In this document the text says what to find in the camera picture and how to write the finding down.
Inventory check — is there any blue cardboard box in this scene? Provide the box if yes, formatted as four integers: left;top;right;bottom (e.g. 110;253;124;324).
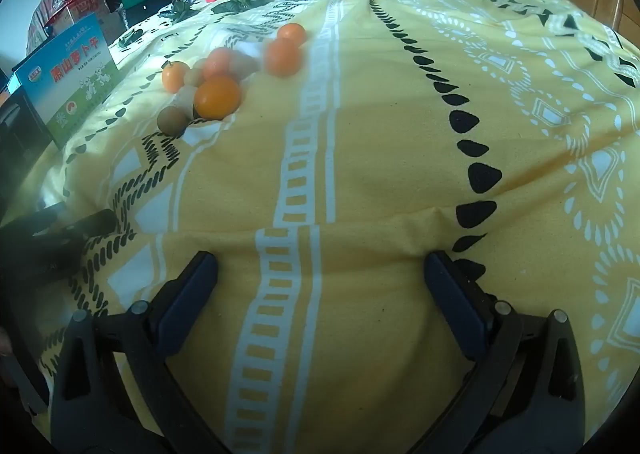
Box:
14;14;123;150

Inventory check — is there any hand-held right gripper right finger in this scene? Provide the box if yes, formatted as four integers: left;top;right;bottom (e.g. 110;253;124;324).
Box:
407;250;586;454

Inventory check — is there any stack of cardboard boxes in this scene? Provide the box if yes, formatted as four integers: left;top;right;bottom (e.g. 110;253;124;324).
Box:
42;0;110;42

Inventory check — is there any brown kiwi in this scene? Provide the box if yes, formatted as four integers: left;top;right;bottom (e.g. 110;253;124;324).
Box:
156;106;191;137

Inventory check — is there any orange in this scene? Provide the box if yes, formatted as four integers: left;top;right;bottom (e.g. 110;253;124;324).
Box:
276;23;307;46
161;61;191;94
264;38;303;78
202;47;236;81
193;76;242;120

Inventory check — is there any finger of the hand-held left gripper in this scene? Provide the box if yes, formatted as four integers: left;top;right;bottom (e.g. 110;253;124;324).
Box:
47;207;119;255

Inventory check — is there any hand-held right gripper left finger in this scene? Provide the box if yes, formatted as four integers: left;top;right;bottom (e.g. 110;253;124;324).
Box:
50;250;236;454

